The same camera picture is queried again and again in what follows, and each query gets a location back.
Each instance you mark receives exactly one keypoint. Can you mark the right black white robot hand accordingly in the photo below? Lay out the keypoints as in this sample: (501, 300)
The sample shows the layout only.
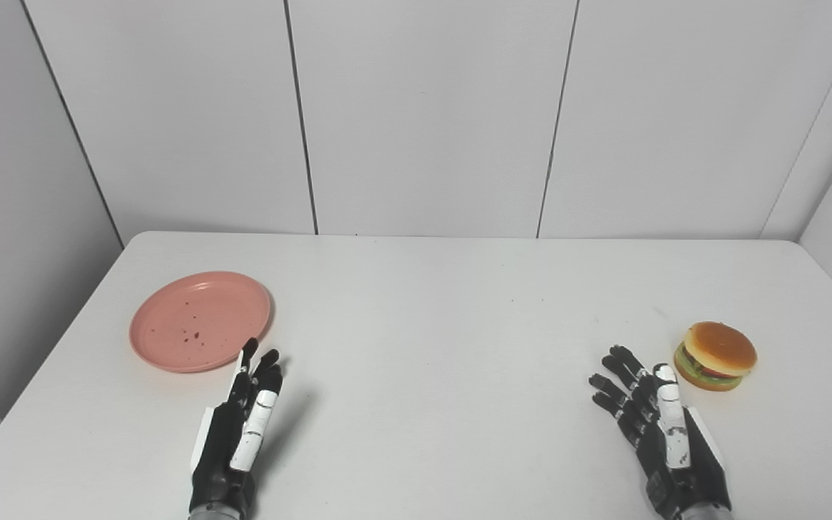
(665, 451)

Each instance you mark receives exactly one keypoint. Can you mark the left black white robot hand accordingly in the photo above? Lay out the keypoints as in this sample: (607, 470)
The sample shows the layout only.
(224, 448)

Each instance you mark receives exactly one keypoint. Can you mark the toy hamburger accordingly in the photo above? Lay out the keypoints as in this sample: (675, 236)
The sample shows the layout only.
(718, 354)

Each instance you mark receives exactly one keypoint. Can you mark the pink round plate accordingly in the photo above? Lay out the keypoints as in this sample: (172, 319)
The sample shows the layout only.
(199, 321)

